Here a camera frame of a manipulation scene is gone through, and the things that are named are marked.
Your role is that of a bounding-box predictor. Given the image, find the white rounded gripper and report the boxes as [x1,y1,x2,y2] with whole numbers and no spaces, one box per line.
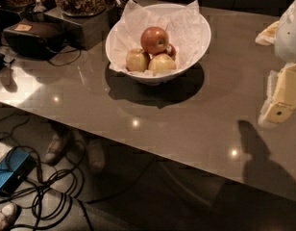
[255,0,296,128]

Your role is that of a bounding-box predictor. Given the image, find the red apple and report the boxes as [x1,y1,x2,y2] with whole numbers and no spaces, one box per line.
[165,43,176,60]
[140,27,169,55]

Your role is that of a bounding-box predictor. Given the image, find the red apple behind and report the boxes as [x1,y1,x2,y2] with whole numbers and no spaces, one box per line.
[165,43,176,60]

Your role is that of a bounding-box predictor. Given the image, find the yellow apple front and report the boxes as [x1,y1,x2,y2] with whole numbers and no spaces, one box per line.
[148,53,176,73]

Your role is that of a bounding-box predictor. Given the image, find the yellow apple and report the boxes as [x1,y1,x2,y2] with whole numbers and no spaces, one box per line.
[126,48,150,72]
[148,53,176,73]

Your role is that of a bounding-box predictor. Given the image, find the white bowl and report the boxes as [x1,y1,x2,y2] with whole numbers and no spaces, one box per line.
[105,2,212,86]

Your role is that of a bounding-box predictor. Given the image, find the yellow apple left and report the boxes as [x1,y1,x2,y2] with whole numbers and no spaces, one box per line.
[126,48,150,72]

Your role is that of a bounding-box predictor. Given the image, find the dark grey box stand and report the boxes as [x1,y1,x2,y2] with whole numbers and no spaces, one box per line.
[44,8,110,50]

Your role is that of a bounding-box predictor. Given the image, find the white shoe under table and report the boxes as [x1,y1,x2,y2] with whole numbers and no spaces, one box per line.
[44,132,72,166]

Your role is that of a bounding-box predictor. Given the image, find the metal scoop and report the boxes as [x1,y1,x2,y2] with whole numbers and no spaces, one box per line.
[33,0,46,13]

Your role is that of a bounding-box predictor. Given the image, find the black device with label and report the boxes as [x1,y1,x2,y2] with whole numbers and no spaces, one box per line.
[3,19,66,60]

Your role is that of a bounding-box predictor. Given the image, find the blue box on floor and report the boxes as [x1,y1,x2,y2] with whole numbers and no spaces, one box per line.
[0,147,36,197]

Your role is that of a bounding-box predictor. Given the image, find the white shoe bottom left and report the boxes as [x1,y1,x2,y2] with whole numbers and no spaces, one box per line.
[0,203,18,231]

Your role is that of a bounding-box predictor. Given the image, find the black cables on floor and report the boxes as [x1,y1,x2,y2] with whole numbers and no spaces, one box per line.
[0,113,94,231]

